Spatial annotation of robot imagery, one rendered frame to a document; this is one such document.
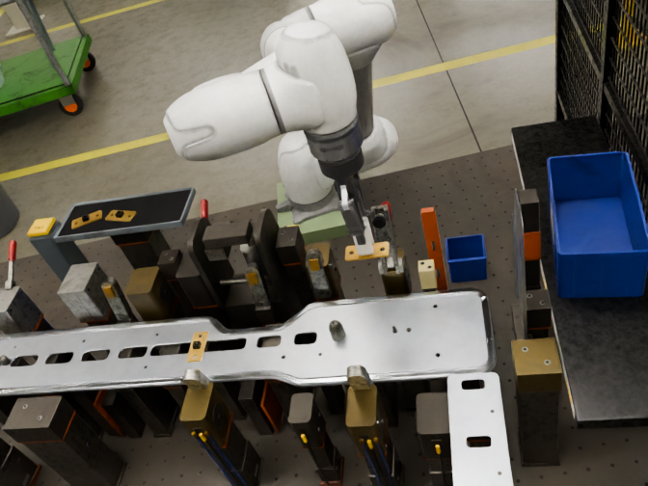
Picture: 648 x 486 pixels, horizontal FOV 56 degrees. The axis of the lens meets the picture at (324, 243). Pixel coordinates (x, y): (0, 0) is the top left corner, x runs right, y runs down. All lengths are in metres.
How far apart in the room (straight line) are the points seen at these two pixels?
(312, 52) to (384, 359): 0.69
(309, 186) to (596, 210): 0.89
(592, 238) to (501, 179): 0.74
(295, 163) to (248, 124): 1.04
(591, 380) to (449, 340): 0.28
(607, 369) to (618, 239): 0.34
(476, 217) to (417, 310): 0.70
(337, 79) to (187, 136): 0.23
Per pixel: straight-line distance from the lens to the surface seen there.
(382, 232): 1.35
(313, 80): 0.90
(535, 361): 1.22
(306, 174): 1.95
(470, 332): 1.34
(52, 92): 5.21
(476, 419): 1.22
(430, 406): 1.27
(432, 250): 1.38
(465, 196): 2.10
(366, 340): 1.36
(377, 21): 1.48
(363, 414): 1.21
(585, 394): 1.22
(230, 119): 0.90
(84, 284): 1.65
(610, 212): 1.53
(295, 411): 1.31
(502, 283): 1.82
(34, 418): 1.56
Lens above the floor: 2.06
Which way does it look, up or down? 42 degrees down
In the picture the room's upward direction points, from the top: 19 degrees counter-clockwise
